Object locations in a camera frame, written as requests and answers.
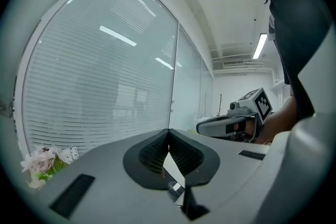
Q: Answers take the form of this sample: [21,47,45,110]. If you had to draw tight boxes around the white window blinds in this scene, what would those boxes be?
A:
[22,0,215,158]

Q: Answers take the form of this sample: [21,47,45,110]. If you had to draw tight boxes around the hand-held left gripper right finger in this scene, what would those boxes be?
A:
[169,127,271,224]

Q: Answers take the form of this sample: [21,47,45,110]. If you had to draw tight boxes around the pink flower plant in pot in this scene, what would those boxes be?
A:
[20,145,70,189]

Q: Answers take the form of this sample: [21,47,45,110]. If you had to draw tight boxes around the white square table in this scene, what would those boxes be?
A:
[162,152,186,201]

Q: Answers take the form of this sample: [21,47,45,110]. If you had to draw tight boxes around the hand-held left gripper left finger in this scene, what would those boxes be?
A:
[26,127,184,224]

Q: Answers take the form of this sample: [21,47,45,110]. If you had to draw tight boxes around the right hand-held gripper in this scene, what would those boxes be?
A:
[196,87,274,137]

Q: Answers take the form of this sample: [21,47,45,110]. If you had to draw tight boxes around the bare branch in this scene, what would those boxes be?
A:
[217,93,224,118]

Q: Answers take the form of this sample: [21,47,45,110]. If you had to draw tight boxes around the black telephone base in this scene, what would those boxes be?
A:
[167,178,186,201]

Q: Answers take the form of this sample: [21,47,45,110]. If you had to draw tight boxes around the ceiling light strip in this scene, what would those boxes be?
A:
[252,33,268,60]

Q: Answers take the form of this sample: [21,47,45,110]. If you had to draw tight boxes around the ceiling air vent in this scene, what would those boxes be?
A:
[222,59,245,66]

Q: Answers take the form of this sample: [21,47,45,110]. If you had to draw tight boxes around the person's black clothing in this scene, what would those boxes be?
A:
[253,0,334,124]

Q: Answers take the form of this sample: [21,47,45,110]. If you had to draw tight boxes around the person's right forearm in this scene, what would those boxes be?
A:
[256,95,299,145]

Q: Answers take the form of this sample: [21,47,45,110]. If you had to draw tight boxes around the metal door handle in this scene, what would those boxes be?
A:
[0,99,15,116]

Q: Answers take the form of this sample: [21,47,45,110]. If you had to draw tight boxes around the person's right hand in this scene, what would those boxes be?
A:
[234,118,259,144]

